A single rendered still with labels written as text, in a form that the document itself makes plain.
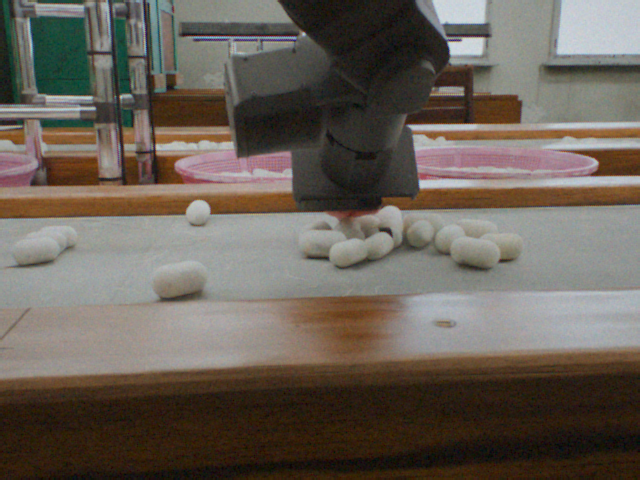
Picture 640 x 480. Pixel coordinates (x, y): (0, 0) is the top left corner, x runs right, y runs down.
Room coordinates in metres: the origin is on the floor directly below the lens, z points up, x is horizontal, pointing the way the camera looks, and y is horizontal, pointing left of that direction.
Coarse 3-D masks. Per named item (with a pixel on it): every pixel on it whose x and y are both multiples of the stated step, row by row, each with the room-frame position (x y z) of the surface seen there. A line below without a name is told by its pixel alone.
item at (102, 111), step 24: (72, 0) 0.71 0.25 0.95; (96, 0) 0.71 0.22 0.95; (96, 24) 0.71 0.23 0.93; (96, 48) 0.71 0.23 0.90; (96, 72) 0.71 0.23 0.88; (96, 96) 0.71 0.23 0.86; (96, 120) 0.71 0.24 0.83; (120, 120) 0.72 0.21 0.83; (96, 144) 0.71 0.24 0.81; (120, 144) 0.72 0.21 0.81; (120, 168) 0.72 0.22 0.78
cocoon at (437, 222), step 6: (408, 216) 0.57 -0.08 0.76; (414, 216) 0.57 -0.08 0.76; (420, 216) 0.57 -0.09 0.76; (426, 216) 0.57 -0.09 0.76; (432, 216) 0.57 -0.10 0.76; (438, 216) 0.57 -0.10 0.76; (402, 222) 0.57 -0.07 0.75; (408, 222) 0.57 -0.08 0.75; (414, 222) 0.56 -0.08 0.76; (432, 222) 0.56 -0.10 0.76; (438, 222) 0.56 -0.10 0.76; (444, 222) 0.57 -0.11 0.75; (408, 228) 0.56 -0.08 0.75; (438, 228) 0.56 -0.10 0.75
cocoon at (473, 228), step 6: (462, 222) 0.54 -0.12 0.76; (468, 222) 0.54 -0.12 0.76; (474, 222) 0.54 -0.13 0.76; (480, 222) 0.54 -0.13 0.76; (486, 222) 0.54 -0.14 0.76; (468, 228) 0.54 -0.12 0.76; (474, 228) 0.54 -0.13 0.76; (480, 228) 0.53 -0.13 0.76; (486, 228) 0.53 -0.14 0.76; (492, 228) 0.53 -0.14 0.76; (468, 234) 0.54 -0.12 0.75; (474, 234) 0.53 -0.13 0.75; (480, 234) 0.53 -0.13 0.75
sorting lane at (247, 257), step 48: (0, 240) 0.56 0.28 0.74; (96, 240) 0.56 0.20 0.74; (144, 240) 0.56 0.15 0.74; (192, 240) 0.56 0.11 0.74; (240, 240) 0.56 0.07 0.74; (288, 240) 0.56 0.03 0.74; (432, 240) 0.56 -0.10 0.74; (528, 240) 0.56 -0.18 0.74; (576, 240) 0.56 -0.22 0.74; (624, 240) 0.56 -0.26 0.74; (0, 288) 0.43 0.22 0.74; (48, 288) 0.43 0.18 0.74; (96, 288) 0.43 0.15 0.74; (144, 288) 0.43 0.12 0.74; (240, 288) 0.43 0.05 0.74; (288, 288) 0.43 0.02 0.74; (336, 288) 0.43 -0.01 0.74; (384, 288) 0.43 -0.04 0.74; (432, 288) 0.43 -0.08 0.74; (480, 288) 0.43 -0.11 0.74; (528, 288) 0.43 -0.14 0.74; (576, 288) 0.43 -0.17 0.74
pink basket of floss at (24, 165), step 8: (0, 160) 0.93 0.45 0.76; (8, 160) 0.92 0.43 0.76; (16, 160) 0.91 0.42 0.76; (24, 160) 0.90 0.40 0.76; (32, 160) 0.87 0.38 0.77; (0, 168) 0.93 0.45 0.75; (8, 168) 0.92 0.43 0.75; (16, 168) 0.79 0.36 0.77; (24, 168) 0.80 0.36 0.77; (32, 168) 0.82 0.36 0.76; (0, 176) 0.76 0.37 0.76; (8, 176) 0.77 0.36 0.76; (16, 176) 0.79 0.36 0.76; (24, 176) 0.81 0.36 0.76; (0, 184) 0.77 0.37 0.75; (8, 184) 0.78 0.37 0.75; (16, 184) 0.79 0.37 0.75; (24, 184) 0.82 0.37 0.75
